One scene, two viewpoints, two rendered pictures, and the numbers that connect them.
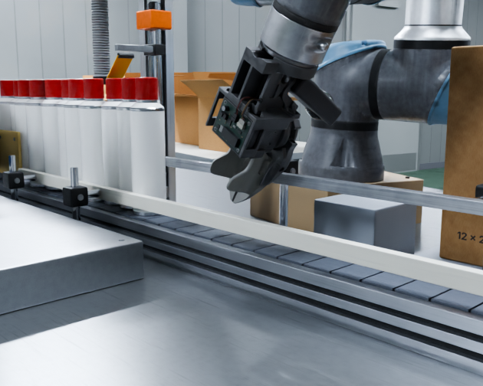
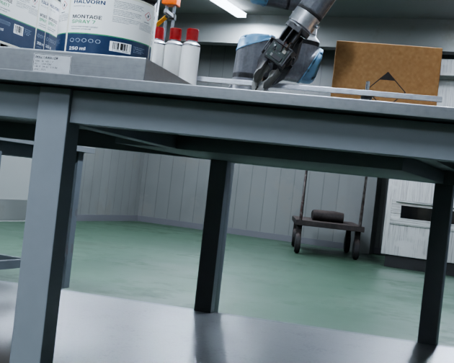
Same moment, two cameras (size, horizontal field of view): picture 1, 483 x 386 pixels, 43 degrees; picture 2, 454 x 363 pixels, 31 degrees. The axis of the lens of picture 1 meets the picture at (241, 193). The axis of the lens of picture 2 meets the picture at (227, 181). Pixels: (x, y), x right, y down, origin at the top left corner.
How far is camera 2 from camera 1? 169 cm
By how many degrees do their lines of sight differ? 36
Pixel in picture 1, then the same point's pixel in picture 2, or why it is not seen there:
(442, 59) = (311, 50)
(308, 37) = (315, 21)
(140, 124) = (193, 52)
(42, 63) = not seen: outside the picture
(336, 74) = (257, 50)
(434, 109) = (306, 73)
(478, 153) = (346, 85)
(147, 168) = (193, 76)
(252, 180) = (269, 81)
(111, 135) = (158, 59)
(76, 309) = not seen: hidden behind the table
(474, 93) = (346, 60)
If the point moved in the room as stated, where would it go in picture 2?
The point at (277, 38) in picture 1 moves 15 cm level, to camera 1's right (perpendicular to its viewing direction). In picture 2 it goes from (304, 19) to (346, 31)
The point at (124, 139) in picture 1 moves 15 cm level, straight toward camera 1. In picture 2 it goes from (173, 60) to (211, 59)
